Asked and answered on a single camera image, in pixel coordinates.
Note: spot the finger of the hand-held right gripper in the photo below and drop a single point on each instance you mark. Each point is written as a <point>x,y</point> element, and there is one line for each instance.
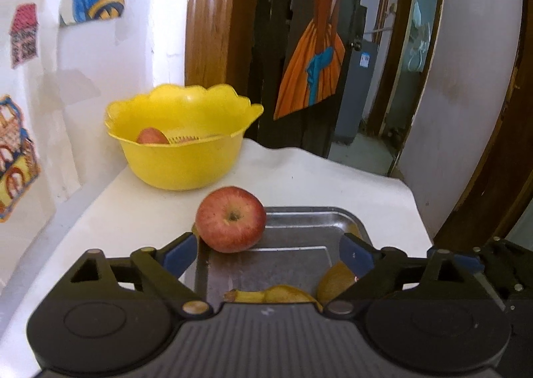
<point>474,264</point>

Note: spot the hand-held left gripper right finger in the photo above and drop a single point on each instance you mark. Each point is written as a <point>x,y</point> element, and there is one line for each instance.
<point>356,255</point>

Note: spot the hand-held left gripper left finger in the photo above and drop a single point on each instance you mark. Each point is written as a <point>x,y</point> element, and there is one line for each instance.
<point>181,253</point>

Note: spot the small brown kiwi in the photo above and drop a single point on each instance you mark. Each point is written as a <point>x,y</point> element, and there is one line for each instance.
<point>333,282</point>

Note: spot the large striped red apple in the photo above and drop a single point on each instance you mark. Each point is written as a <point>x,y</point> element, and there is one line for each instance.
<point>229,220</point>

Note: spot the metal tray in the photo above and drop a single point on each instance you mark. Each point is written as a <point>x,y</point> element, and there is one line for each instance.
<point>283,261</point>

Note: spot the yellow scalloped plastic bowl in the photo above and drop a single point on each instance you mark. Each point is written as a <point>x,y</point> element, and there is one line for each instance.
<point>179,165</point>

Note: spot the dark red apple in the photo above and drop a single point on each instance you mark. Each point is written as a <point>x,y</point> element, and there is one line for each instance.
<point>152,136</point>

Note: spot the white printed tablecloth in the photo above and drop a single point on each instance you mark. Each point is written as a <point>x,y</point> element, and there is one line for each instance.
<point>333,182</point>

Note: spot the grey cabinet with sticker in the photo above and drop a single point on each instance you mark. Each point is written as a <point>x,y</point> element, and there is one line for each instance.
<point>354,111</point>

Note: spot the orange dress door poster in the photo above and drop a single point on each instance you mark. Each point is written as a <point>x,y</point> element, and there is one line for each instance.
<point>308,70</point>

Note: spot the dark wooden door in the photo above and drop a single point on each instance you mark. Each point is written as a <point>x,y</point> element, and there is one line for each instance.
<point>275,49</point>

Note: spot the brown inner door frame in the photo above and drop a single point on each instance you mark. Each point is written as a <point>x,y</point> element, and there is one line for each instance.
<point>381,70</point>

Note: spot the wooden door frame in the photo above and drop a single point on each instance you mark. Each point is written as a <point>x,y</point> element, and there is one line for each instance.
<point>208,20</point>

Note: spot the coloured houses wall drawing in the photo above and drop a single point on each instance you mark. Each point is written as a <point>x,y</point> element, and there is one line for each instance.
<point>25,28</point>

